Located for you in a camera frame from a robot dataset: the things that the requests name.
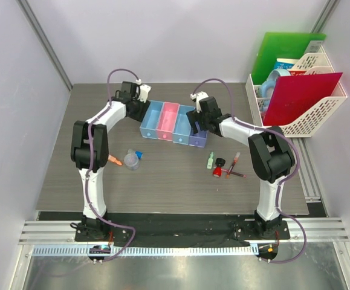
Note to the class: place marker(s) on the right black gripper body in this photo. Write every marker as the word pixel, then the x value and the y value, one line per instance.
pixel 202 120

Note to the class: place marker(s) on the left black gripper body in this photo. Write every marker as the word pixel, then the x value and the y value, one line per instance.
pixel 140 109

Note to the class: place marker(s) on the pink drawer box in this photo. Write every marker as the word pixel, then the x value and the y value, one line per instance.
pixel 167 121

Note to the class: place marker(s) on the light blue drawer box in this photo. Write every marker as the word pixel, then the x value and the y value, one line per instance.
pixel 148 127

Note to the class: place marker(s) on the red ink bottle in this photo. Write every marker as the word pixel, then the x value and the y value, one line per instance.
pixel 219 164

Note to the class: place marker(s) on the clear paper clip jar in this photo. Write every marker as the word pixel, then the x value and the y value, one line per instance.
pixel 131 161

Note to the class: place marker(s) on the purple drawer box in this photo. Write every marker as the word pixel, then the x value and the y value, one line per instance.
pixel 200 139

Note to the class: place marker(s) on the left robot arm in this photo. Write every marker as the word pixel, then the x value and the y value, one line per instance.
pixel 90 150

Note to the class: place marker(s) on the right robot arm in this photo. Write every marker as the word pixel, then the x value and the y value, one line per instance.
pixel 270 152

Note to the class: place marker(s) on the green correction tape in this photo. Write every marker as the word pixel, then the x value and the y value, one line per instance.
pixel 210 161

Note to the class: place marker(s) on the dark red pen refill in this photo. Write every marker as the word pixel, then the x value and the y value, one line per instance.
pixel 234 173

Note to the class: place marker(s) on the orange utility knife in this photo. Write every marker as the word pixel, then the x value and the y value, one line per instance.
pixel 114 160

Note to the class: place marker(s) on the blue tape roll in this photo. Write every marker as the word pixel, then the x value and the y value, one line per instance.
pixel 266 89

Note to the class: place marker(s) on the magenta folder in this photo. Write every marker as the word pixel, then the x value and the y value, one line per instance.
pixel 294 95

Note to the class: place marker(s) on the blue white book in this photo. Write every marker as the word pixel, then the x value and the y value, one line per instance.
pixel 284 63

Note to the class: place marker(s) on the white file organizer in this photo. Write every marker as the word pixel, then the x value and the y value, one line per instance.
pixel 309 122

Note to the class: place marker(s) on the red white book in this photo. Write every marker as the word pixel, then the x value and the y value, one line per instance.
pixel 297 72

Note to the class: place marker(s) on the green folder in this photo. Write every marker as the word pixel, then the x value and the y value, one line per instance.
pixel 275 45

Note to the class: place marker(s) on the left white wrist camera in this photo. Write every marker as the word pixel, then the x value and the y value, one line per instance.
pixel 143 91

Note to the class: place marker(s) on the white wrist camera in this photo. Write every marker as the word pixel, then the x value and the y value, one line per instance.
pixel 197 98
pixel 143 91

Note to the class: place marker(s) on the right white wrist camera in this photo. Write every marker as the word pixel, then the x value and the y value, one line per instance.
pixel 197 98

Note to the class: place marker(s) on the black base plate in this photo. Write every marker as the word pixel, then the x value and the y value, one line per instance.
pixel 170 230

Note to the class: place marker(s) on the slotted cable duct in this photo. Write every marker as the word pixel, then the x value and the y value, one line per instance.
pixel 99 251

